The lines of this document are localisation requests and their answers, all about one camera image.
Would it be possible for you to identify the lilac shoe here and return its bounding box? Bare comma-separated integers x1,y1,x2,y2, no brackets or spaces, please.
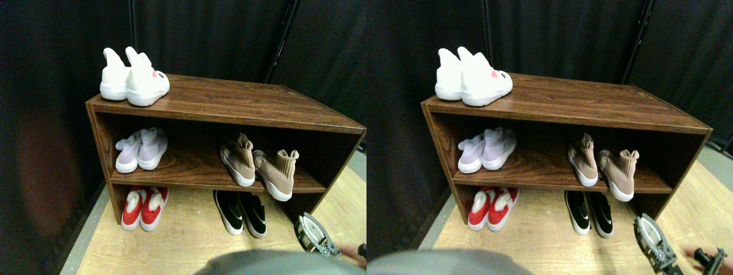
458,133,486,174
482,127,517,171
115,131,144,174
138,127,168,171

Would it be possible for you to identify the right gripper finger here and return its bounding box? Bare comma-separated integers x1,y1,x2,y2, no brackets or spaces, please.
294,212,342,257
633,213,679,273

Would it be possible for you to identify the brown shoe rack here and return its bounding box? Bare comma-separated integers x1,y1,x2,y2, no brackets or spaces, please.
421,73,714,223
86,73,366,225

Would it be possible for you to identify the tan shoe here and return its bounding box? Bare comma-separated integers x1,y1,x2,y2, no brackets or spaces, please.
253,150,300,202
568,133,599,187
598,150,640,202
220,133,256,187

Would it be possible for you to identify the red shoe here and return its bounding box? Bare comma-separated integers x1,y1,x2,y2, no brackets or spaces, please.
140,186,170,232
121,186,148,231
468,187,495,231
487,187,519,232

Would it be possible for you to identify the black shoe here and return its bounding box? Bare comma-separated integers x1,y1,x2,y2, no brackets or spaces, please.
239,191,268,238
588,191,614,238
213,190,244,236
564,190,592,235

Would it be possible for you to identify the person's hand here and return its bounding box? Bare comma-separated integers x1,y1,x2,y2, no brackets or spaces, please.
338,245,367,269
683,245,733,275

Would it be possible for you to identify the white shoe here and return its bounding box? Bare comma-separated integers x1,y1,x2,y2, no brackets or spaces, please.
457,46,514,107
100,48,131,101
125,46,171,107
435,49,463,101

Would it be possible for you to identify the black curtain stand pole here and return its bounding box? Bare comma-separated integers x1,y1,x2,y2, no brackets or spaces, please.
128,0,138,51
621,0,655,85
263,0,301,84

